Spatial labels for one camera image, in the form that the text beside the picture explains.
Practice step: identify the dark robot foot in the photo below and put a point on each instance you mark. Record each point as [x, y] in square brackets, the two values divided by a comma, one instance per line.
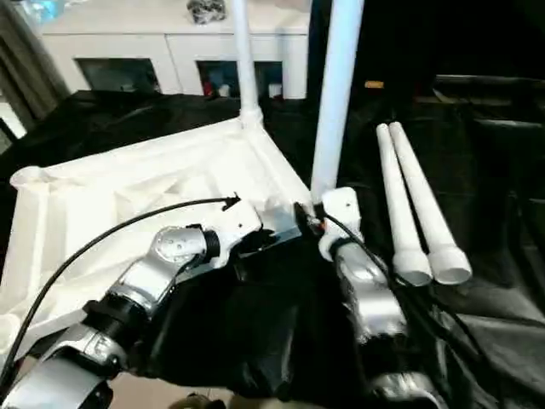
[198, 402]

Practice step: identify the black television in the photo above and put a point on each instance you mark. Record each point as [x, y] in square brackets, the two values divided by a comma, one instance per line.
[489, 81]

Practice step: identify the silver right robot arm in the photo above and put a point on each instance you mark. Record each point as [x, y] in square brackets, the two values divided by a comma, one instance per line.
[370, 289]

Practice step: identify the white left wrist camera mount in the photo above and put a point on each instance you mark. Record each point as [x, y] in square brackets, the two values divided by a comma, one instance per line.
[238, 221]

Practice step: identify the grey curtain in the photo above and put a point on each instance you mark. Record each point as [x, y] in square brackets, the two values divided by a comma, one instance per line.
[21, 64]

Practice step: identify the white cabinet with glass doors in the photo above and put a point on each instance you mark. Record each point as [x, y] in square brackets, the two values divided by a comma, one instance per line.
[127, 42]

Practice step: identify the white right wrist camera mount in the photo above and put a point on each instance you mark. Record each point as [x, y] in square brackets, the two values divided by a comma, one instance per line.
[342, 209]

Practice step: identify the white plastic table leg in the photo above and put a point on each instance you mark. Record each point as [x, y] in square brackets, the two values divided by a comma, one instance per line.
[336, 106]
[246, 64]
[398, 196]
[426, 196]

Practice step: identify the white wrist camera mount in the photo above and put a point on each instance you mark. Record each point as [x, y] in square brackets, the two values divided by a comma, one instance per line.
[238, 221]
[342, 209]

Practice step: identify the clear bag on cabinet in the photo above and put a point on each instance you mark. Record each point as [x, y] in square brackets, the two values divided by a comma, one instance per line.
[206, 12]

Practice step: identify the blue plastic item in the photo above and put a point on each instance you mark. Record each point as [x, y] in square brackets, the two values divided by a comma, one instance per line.
[38, 7]

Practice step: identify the white plastic table top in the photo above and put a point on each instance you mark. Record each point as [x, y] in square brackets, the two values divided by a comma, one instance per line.
[106, 191]

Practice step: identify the black mat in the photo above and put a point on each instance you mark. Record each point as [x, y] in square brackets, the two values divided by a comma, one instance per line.
[255, 324]

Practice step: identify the black box with beige label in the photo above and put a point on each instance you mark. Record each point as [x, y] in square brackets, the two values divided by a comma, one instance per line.
[396, 34]

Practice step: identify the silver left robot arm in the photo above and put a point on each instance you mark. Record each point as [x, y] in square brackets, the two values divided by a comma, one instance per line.
[149, 277]

